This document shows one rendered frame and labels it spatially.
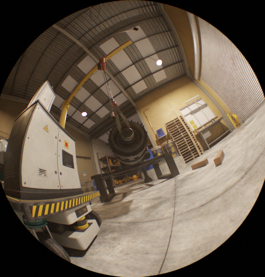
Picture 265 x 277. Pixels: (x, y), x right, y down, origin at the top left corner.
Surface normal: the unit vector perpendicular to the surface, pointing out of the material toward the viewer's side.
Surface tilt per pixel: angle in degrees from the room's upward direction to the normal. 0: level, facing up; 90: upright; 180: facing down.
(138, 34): 167
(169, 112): 90
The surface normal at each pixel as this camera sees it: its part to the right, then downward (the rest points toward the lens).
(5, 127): 0.84, -0.46
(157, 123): -0.45, -0.24
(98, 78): 0.22, 0.78
